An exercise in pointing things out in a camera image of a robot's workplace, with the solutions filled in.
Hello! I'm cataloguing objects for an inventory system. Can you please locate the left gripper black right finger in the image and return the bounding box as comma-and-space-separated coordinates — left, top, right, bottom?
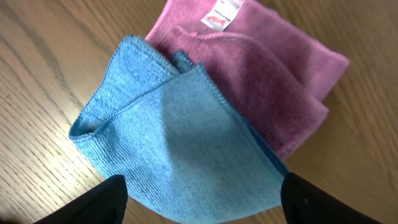
280, 172, 380, 224

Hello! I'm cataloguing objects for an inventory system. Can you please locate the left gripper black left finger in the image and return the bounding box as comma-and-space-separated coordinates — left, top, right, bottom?
35, 175, 128, 224

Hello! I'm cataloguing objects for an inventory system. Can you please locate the blue microfiber cloth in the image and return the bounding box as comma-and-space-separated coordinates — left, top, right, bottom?
69, 35, 287, 223

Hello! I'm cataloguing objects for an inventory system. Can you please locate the folded purple cloth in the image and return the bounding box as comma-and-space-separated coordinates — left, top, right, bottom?
146, 0, 349, 159

